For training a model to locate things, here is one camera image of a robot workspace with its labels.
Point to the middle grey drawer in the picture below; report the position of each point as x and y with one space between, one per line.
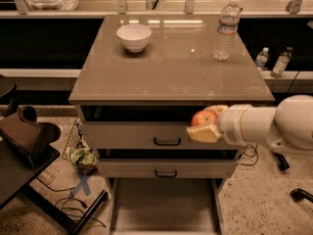
167 163

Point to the black floor stand right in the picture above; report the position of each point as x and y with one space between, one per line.
282 162

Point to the wire mesh basket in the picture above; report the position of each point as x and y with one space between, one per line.
74 138

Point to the grey drawer cabinet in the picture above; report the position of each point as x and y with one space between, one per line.
173 77

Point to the white ceramic bowl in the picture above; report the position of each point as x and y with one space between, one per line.
134 37

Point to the bottom grey drawer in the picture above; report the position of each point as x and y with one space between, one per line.
166 207

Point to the brown curved object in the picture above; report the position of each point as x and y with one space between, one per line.
27 137

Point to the black caster leg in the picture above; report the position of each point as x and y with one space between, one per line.
299 194

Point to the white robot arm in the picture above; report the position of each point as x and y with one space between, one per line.
286 129

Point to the small bottle yellow liquid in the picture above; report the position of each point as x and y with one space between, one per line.
281 63

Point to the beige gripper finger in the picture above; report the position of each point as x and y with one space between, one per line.
217 109
208 133

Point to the large clear water bottle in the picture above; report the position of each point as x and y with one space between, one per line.
227 28

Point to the top grey drawer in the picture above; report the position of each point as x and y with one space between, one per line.
145 135

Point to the black side table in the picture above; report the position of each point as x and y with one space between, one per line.
15 178

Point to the green snack bag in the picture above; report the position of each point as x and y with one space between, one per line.
82 159

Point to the red apple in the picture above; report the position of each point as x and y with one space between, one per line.
204 117

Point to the grey drawer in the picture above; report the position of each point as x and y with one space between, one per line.
166 207
145 135
167 163

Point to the small water bottle blue label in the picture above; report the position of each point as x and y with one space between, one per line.
262 58

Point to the blue tape cross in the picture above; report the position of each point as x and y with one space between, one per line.
82 185

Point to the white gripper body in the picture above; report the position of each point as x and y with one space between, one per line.
229 125

